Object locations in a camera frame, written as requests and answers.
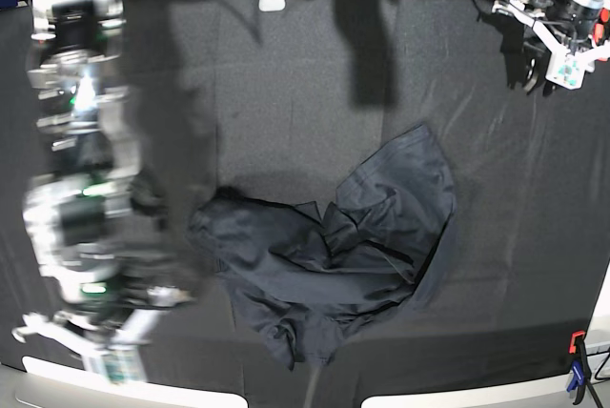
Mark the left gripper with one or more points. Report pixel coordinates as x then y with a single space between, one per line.
573 49

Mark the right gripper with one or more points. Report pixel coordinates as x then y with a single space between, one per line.
109 309

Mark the dark grey t-shirt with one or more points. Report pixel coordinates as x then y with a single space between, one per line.
307 279

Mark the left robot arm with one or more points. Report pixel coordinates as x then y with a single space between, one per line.
584 10

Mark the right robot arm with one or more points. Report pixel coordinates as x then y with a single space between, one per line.
77 212

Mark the red blue clamp near right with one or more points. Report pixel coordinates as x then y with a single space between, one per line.
581 374

